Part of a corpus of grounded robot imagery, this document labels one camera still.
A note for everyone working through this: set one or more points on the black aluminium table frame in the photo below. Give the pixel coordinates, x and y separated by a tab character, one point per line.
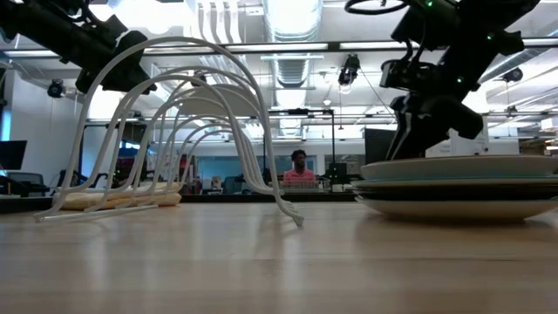
261	198

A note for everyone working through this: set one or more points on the black ceiling track light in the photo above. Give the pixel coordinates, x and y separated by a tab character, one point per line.
513	75
56	88
349	70

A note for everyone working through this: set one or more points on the person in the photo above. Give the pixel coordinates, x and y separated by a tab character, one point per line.
299	174

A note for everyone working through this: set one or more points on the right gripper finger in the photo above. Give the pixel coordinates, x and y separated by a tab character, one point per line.
418	131
396	139

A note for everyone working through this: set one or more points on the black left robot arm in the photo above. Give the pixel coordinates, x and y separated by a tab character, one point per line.
52	35

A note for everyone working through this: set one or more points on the corrugated silver ceiling duct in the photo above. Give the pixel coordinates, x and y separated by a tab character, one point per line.
292	17

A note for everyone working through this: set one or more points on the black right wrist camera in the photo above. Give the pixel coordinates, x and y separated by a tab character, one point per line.
405	74

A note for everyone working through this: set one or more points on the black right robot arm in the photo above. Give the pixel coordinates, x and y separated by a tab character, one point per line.
475	26

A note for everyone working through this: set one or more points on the black computer monitor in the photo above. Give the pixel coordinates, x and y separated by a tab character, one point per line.
379	146
13	154

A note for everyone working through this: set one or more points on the white cabinet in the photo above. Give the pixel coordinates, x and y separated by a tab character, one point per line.
471	148

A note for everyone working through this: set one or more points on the brown wooden plate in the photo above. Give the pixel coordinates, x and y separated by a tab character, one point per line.
457	168

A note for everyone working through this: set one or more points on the black background frame stand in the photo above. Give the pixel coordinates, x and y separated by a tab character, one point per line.
333	139

